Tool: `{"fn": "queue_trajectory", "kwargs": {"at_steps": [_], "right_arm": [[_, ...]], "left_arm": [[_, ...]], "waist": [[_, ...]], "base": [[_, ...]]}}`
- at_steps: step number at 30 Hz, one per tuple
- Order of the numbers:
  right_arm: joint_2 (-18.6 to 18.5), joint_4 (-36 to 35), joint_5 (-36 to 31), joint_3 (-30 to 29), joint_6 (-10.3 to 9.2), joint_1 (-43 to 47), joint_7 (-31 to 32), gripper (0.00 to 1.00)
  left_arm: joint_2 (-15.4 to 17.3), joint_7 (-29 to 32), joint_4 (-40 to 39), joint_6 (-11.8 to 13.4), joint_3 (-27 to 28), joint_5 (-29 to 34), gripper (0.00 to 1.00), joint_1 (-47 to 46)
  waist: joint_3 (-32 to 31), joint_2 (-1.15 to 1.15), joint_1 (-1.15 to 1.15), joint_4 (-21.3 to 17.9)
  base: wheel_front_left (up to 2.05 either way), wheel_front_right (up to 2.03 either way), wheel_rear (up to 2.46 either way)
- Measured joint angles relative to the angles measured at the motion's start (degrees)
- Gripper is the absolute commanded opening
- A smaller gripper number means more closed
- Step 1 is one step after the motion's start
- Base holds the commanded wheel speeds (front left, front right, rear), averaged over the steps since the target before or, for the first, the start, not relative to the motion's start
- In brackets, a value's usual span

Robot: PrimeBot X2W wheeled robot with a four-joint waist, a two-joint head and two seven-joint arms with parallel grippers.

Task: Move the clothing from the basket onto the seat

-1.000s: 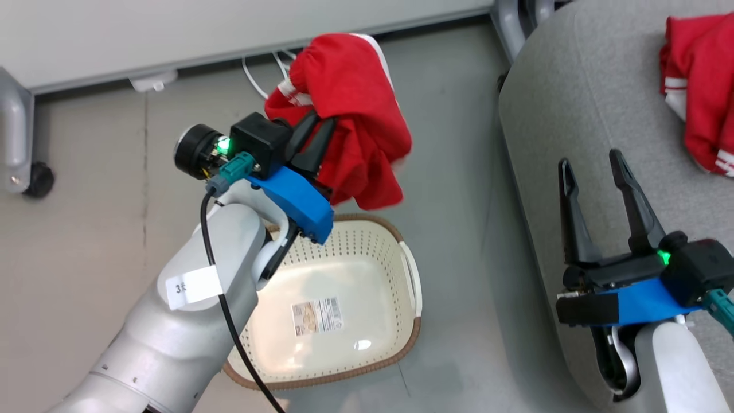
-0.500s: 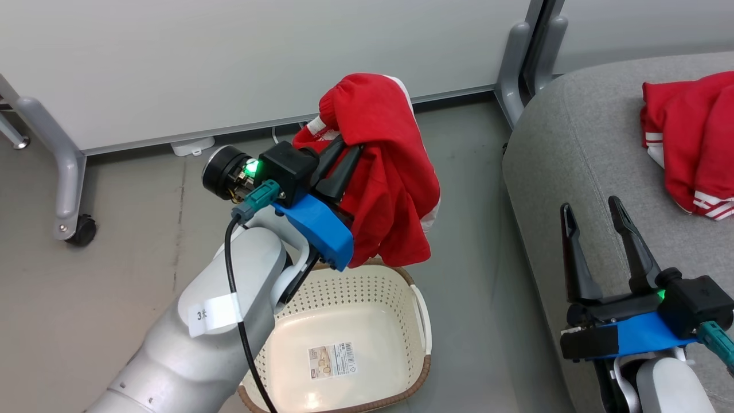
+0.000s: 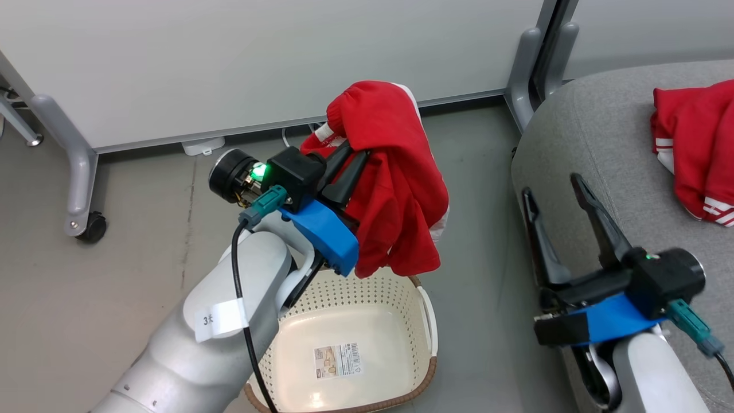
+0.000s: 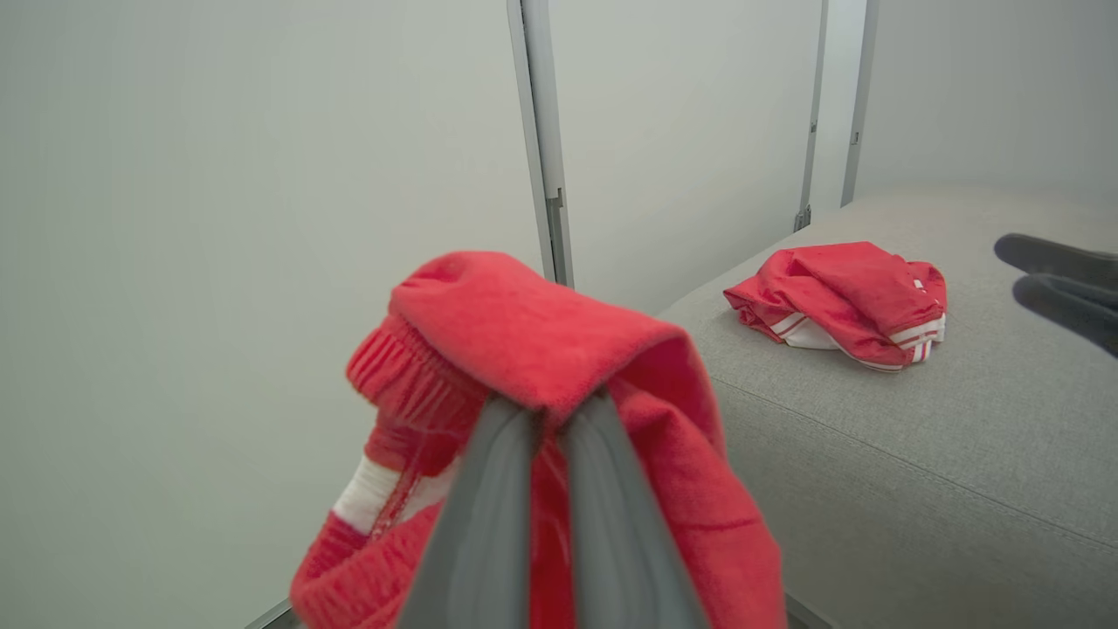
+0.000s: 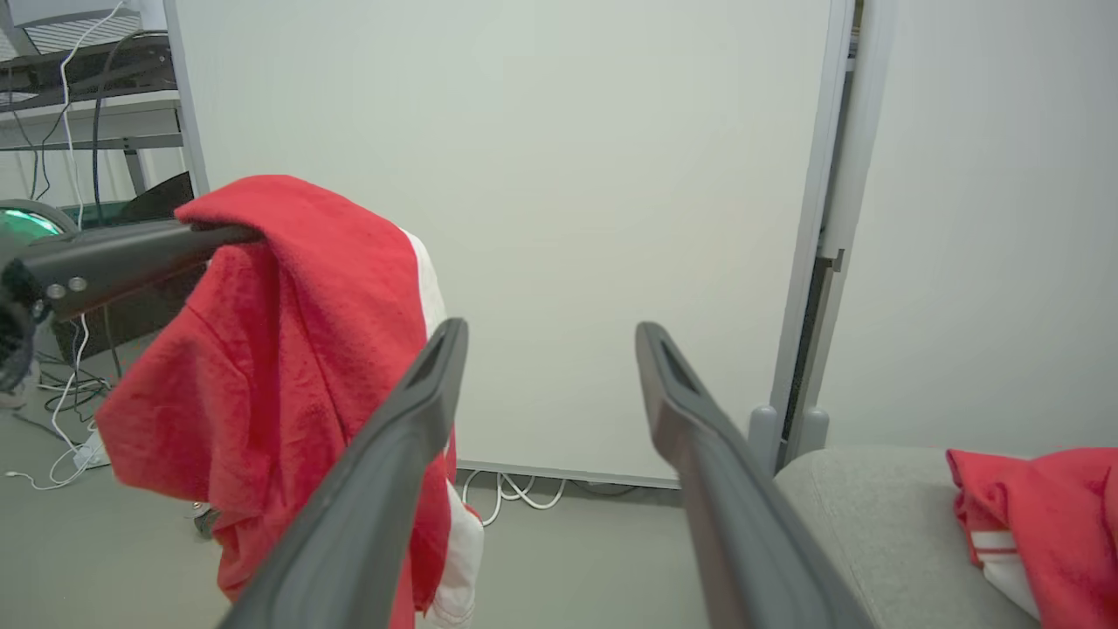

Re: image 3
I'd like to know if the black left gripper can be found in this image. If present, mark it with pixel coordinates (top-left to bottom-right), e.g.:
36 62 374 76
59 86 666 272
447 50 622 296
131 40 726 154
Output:
252 140 371 214

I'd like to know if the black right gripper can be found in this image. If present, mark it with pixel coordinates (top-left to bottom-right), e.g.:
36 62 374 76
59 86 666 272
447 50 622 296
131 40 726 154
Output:
522 173 682 320

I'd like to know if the red white-striped garment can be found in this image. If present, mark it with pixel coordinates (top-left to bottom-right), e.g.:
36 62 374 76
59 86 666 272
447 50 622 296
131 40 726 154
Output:
300 80 450 279
650 79 734 228

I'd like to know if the grey sofa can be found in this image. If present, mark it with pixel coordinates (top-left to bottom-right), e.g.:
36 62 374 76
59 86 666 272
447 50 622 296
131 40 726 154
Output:
510 59 734 413

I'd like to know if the small white floor block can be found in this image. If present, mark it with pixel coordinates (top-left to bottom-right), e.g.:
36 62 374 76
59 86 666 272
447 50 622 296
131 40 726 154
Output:
182 137 226 157

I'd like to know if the large white partition panel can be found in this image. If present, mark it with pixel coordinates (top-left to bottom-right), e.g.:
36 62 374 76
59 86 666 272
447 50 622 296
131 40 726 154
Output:
0 0 560 154

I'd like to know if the cream perforated laundry basket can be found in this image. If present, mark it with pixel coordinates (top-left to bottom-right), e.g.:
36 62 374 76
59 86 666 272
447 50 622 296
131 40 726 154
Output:
244 267 439 413

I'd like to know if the grey curved panel leg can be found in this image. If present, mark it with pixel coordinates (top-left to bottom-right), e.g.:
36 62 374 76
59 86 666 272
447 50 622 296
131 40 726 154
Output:
505 26 543 133
542 22 580 99

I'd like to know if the printed barcode sticker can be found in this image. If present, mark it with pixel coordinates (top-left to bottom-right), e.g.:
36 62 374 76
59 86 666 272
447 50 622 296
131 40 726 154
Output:
313 342 363 379

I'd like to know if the white tape label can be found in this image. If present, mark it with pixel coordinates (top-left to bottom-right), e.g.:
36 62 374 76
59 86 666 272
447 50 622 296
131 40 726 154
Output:
194 298 249 344

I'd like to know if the narrow white partition panel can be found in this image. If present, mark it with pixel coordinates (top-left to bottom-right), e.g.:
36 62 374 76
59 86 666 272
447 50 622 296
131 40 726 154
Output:
565 0 734 81

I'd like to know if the grey panel leg with caster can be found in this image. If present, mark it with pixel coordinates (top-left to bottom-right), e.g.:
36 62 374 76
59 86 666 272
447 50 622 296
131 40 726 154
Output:
30 93 108 243

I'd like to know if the grey slanted panel leg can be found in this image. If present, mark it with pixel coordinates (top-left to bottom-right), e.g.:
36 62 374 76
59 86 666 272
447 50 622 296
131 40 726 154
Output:
0 86 44 147

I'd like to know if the teal left cable connector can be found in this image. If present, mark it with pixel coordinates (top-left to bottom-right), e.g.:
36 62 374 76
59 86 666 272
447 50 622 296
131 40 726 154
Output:
239 185 287 228

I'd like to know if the teal cable connector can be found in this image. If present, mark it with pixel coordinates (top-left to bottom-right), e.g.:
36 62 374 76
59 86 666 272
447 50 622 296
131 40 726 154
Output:
666 298 725 357
239 185 287 228

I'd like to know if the teal right cable connector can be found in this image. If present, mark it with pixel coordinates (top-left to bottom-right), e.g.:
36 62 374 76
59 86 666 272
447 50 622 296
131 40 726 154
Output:
666 298 725 357

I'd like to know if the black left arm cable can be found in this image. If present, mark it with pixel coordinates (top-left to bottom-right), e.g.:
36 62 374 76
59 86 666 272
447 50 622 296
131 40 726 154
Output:
231 221 279 413

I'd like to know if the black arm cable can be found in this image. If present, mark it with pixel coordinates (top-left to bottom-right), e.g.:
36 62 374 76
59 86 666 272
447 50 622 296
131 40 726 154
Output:
231 221 279 413
714 350 734 392

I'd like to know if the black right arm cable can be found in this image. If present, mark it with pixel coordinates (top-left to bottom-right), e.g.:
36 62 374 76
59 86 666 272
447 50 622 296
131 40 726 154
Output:
714 350 734 392

